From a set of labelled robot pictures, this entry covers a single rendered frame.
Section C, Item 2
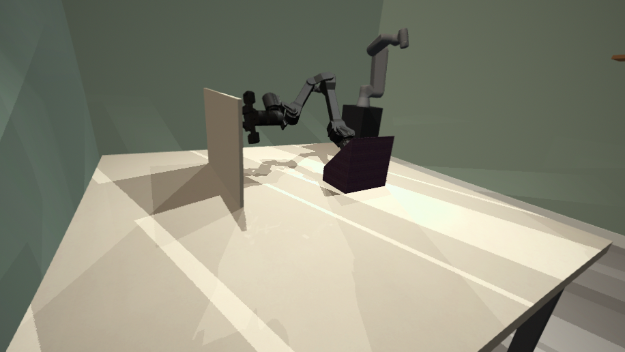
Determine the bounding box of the beige flat board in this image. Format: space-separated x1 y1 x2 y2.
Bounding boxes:
203 88 244 208

